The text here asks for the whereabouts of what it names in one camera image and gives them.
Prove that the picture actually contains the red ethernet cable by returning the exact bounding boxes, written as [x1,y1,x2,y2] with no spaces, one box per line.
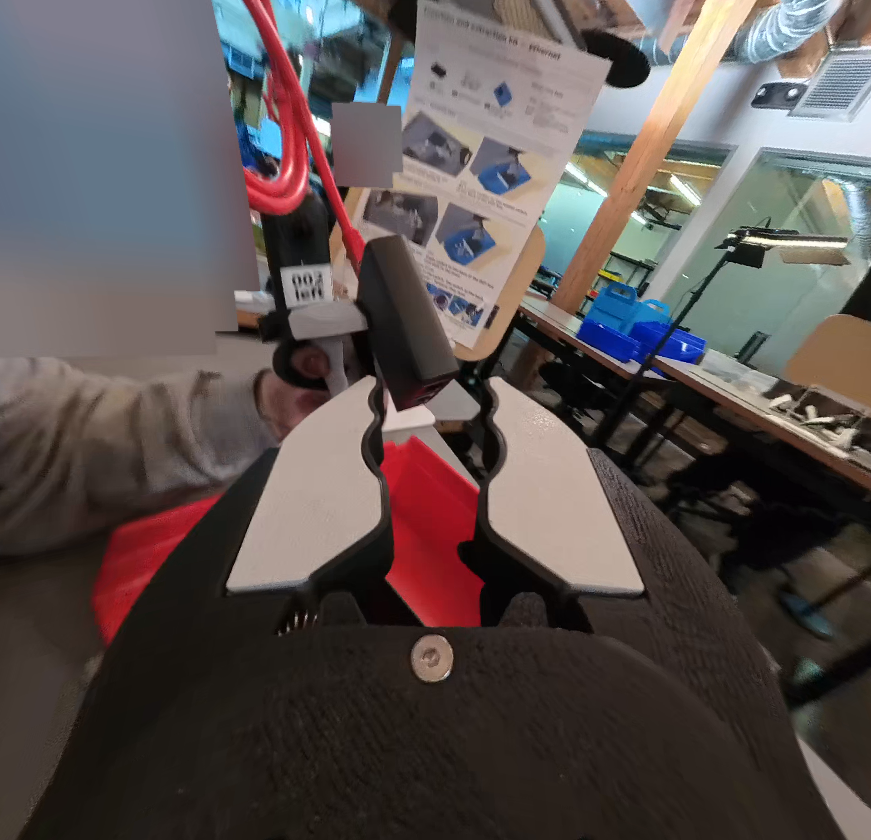
[220,0,370,277]

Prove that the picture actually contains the printed instruction poster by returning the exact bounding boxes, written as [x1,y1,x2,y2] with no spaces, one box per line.
[352,0,615,352]

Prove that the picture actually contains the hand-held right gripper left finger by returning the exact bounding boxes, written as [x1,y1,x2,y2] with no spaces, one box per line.
[225,376,396,596]

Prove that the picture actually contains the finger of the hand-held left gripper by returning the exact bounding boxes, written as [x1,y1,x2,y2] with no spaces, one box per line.
[288,300,373,342]

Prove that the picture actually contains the tray of white parts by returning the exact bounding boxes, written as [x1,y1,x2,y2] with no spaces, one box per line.
[764,384,871,456]

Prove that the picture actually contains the person's left hand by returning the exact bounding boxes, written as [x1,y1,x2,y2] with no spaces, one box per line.
[255,350,336,442]

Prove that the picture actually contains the black ethernet adapter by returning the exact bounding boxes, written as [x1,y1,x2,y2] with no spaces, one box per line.
[356,234,461,413]

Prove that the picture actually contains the blue plastic bin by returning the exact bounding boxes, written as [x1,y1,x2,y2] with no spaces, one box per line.
[629,299,710,366]

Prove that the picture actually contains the black oval lamp head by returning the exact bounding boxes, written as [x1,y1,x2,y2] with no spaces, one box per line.
[580,29,652,90]

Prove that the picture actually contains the black stand lamp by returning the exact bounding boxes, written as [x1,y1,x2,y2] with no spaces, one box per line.
[591,225,853,447]

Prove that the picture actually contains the red plastic bin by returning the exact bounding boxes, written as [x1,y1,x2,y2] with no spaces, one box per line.
[90,433,485,645]

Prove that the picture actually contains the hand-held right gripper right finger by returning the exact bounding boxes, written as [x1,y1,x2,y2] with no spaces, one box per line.
[458,376,645,597]

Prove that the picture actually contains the rounded wooden chair back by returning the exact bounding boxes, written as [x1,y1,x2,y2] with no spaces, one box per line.
[781,313,871,393]

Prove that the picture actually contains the metal air vent grille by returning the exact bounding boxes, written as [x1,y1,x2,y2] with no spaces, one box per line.
[788,45,871,124]

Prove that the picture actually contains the wooden post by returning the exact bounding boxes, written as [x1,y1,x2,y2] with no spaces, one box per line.
[550,0,778,314]

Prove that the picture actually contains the silver ribbed air duct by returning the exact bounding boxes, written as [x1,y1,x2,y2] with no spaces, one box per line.
[638,0,860,66]

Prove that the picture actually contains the long wooden work table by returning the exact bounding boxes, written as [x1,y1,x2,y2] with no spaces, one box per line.
[516,294,871,495]

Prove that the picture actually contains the person's left forearm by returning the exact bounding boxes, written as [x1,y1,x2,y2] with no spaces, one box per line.
[0,355,281,556]

